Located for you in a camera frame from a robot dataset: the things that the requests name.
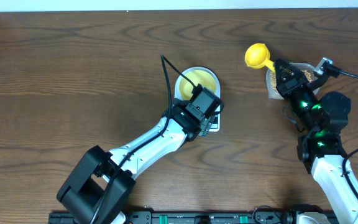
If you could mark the yellow plastic bowl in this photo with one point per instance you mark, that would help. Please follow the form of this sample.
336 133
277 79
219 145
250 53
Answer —
196 76

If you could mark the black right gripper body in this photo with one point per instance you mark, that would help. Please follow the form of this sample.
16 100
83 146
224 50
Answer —
296 90

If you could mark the white digital kitchen scale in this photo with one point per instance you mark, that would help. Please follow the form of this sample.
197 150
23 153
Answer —
218 90

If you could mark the pile of soybeans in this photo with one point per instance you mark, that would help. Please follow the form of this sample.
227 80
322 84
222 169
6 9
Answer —
272 77

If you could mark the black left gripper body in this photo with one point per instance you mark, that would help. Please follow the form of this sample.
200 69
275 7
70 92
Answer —
205 126

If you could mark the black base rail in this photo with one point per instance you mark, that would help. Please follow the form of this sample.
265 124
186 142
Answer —
147 217

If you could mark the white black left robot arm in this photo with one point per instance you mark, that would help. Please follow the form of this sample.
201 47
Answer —
99 186

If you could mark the yellow measuring scoop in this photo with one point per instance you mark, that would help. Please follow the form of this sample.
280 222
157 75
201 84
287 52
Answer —
258 56

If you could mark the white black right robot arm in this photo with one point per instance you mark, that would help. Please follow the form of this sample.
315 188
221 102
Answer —
320 149

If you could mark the clear plastic container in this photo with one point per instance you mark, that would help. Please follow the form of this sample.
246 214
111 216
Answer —
307 69

